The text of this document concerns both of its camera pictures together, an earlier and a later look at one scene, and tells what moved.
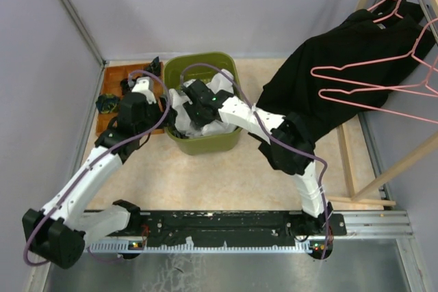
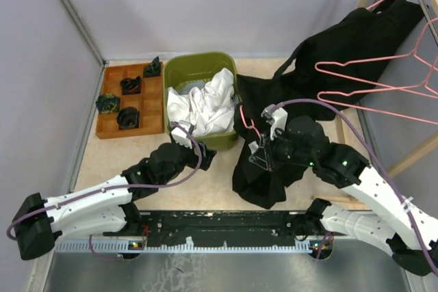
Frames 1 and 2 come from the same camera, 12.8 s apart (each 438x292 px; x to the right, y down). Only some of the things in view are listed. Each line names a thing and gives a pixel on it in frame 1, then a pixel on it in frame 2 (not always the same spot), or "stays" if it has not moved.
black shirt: (344, 72) to (259, 98)
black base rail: (235, 228) stays
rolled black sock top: (154, 67) stays
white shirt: (222, 81) stays
